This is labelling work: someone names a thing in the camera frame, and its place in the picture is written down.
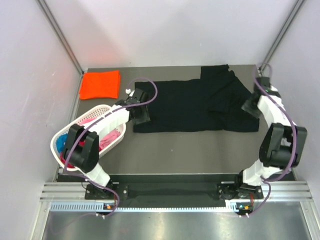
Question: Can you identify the right aluminium frame post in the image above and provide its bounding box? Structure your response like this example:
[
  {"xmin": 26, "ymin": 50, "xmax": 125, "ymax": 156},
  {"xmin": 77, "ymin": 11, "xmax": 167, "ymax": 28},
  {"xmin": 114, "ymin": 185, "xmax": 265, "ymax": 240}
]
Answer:
[{"xmin": 257, "ymin": 0, "xmax": 307, "ymax": 73}]

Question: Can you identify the white plastic laundry basket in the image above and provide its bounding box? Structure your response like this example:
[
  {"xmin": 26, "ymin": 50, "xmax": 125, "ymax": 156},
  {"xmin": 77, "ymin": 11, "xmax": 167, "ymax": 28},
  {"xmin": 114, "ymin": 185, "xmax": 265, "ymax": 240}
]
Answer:
[{"xmin": 50, "ymin": 104, "xmax": 127, "ymax": 169}]

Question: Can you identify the left aluminium frame post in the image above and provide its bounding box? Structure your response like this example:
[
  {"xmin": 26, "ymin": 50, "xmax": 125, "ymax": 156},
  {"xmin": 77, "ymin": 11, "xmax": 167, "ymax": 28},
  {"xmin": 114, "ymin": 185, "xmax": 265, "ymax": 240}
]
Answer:
[{"xmin": 35, "ymin": 0, "xmax": 84, "ymax": 76}]

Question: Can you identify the slotted grey cable duct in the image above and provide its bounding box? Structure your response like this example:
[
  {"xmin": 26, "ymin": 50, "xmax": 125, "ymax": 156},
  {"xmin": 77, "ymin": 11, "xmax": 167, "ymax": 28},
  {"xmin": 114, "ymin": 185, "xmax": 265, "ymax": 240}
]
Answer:
[{"xmin": 50, "ymin": 202, "xmax": 251, "ymax": 213}]

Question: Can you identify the folded orange t-shirt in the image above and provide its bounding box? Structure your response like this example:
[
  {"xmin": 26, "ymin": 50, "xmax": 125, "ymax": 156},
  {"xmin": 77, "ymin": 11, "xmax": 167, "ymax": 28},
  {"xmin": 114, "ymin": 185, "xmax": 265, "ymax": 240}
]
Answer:
[{"xmin": 79, "ymin": 70, "xmax": 121, "ymax": 101}]

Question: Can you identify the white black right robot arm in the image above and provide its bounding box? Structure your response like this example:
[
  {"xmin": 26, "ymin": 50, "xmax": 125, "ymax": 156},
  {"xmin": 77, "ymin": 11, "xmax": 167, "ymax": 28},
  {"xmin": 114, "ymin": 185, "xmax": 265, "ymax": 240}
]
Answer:
[{"xmin": 233, "ymin": 76, "xmax": 308, "ymax": 198}]

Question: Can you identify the pink t-shirt in basket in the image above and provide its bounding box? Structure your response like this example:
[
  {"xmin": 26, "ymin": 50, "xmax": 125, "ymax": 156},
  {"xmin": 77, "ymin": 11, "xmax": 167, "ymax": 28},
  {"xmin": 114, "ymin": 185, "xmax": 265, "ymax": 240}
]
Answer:
[{"xmin": 79, "ymin": 118, "xmax": 121, "ymax": 151}]

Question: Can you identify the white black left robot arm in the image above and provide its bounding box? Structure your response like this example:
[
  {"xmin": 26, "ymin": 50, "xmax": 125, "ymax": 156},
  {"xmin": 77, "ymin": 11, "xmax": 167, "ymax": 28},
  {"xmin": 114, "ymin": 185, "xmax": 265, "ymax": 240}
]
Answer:
[{"xmin": 62, "ymin": 88, "xmax": 158, "ymax": 199}]

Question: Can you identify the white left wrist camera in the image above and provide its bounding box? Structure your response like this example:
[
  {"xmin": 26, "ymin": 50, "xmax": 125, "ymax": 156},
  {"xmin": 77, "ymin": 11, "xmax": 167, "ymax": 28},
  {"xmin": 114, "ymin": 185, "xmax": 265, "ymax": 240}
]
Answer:
[{"xmin": 125, "ymin": 88, "xmax": 135, "ymax": 97}]

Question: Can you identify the aluminium frame post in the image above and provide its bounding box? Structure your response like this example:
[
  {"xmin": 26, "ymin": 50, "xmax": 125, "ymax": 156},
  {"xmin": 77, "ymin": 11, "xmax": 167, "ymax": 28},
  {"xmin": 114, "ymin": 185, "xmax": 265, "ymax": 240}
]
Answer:
[
  {"xmin": 257, "ymin": 0, "xmax": 307, "ymax": 73},
  {"xmin": 35, "ymin": 0, "xmax": 84, "ymax": 76}
]

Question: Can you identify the black t-shirt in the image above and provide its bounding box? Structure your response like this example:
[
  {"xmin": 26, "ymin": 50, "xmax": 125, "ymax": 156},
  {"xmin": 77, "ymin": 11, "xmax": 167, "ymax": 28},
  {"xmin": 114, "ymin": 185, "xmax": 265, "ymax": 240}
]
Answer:
[{"xmin": 133, "ymin": 64, "xmax": 260, "ymax": 134}]

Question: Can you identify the blue t-shirt in basket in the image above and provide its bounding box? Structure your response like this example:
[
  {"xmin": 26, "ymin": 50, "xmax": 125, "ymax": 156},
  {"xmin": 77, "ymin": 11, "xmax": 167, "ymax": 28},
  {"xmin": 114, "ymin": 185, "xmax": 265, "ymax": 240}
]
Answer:
[{"xmin": 56, "ymin": 133, "xmax": 68, "ymax": 154}]

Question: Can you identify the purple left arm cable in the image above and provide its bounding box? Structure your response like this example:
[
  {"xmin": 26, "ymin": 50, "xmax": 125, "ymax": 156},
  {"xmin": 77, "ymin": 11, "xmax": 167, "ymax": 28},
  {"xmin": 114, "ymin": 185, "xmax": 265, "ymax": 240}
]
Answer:
[{"xmin": 63, "ymin": 77, "xmax": 158, "ymax": 218}]

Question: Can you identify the magenta t-shirt in basket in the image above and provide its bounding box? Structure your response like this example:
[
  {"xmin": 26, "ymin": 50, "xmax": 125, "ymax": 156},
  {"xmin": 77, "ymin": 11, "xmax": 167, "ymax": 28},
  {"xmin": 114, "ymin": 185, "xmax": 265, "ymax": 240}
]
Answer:
[{"xmin": 59, "ymin": 152, "xmax": 75, "ymax": 169}]

